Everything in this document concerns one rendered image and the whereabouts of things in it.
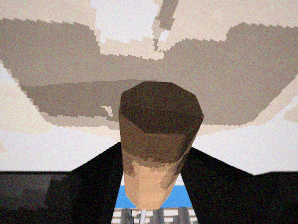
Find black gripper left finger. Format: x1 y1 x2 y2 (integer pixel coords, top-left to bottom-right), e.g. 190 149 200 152
0 142 123 224

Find blue flat strip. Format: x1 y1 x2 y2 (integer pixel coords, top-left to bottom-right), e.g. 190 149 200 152
115 185 192 208

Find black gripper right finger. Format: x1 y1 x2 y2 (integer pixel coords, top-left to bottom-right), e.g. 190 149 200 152
180 147 298 224

